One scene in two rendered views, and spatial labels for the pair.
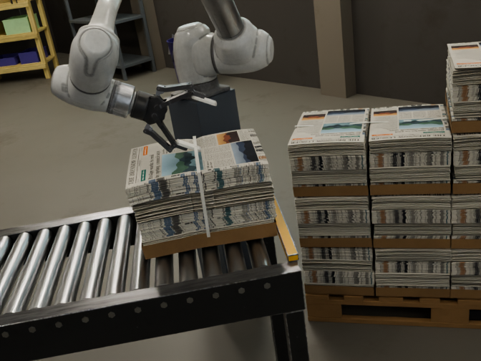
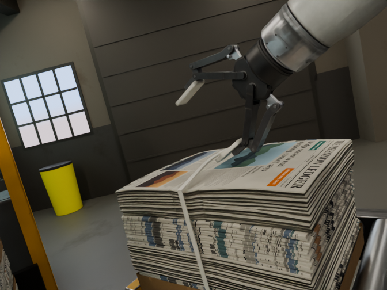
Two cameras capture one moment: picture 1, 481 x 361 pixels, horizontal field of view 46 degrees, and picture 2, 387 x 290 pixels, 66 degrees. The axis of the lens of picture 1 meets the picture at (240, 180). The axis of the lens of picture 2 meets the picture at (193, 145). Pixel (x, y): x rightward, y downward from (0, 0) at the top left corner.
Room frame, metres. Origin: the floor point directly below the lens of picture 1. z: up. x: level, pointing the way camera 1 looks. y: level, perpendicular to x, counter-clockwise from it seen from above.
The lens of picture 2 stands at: (1.96, 0.46, 1.17)
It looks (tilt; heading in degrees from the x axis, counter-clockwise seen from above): 8 degrees down; 223
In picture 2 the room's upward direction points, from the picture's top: 14 degrees counter-clockwise
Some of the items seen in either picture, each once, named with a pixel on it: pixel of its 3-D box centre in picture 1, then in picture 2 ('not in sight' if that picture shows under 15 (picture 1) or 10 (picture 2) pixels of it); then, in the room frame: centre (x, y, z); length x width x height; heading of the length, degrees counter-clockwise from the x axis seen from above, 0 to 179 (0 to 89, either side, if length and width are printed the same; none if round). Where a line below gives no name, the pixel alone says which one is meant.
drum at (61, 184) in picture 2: not in sight; (62, 187); (0.14, -4.00, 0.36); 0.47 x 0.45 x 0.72; 129
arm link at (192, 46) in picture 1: (195, 51); not in sight; (2.26, 0.10, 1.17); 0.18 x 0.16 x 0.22; 69
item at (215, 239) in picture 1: (205, 215); not in sight; (1.50, 0.12, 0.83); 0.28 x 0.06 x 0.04; 3
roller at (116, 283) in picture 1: (120, 256); not in sight; (1.44, 0.38, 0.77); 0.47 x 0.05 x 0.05; 3
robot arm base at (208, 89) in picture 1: (195, 87); not in sight; (2.25, 0.12, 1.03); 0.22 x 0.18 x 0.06; 129
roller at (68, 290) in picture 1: (75, 264); not in sight; (1.44, 0.51, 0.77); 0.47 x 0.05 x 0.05; 3
